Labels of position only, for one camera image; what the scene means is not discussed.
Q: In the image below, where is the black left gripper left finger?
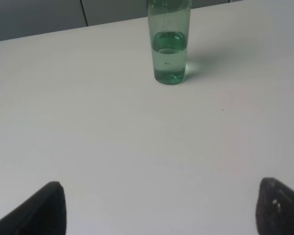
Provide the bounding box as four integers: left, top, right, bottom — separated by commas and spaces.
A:
0, 181, 67, 235

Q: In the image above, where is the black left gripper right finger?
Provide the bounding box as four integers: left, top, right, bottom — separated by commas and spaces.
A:
255, 178, 294, 235

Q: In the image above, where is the green transparent plastic bottle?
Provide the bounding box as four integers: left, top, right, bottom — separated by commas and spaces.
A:
147, 0, 192, 85

